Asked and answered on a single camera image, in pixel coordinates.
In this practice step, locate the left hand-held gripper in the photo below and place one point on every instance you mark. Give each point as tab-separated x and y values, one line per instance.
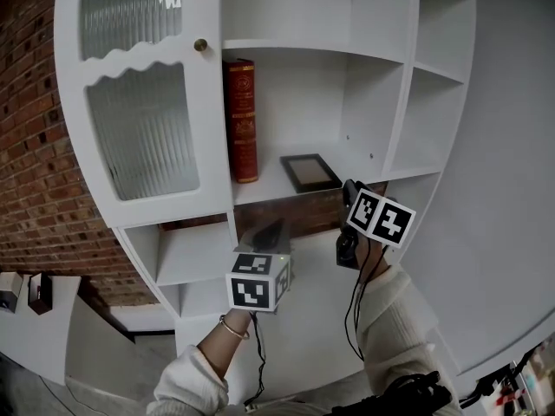
256	284

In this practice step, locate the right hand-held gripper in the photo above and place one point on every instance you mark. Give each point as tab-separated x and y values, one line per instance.
381	221

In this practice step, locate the dark picture frame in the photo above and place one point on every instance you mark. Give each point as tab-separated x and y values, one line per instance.
310	171

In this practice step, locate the person's left forearm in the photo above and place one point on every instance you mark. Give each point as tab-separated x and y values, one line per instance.
217	353

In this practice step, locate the person's right forearm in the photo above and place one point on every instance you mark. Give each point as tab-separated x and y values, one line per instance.
390	319

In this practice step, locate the white desk hutch shelves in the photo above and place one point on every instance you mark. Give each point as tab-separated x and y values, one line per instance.
377	15

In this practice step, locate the small white side desk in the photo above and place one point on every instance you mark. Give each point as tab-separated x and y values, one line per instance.
34	340

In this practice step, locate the white low ledge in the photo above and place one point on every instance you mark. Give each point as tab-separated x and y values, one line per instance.
147	319

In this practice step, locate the person's legs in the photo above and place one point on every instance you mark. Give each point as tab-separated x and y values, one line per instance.
295	409

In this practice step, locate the ribbed glass cabinet door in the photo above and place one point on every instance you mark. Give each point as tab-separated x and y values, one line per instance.
208	145

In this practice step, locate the red book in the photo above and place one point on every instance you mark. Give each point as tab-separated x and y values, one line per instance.
243	124

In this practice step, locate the black backpack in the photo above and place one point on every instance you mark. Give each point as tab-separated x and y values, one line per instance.
399	397

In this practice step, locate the brown open box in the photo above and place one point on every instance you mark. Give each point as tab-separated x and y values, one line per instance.
41	303

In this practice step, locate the window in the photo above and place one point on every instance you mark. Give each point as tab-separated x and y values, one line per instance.
542	379

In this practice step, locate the white box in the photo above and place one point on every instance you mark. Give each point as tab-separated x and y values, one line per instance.
11	282

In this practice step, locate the brass door knob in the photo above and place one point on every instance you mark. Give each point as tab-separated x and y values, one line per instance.
200	45

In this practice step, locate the grey box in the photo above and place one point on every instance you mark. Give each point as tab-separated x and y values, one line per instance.
6	301

